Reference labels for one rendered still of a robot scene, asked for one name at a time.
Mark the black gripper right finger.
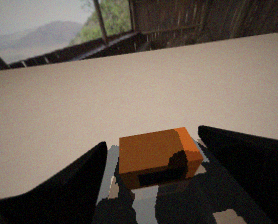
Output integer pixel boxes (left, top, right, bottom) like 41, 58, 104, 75
198, 125, 278, 224

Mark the orange block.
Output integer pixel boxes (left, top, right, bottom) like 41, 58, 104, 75
119, 127, 204, 190

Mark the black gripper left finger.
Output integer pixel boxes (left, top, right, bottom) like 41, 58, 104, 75
0, 141, 108, 224

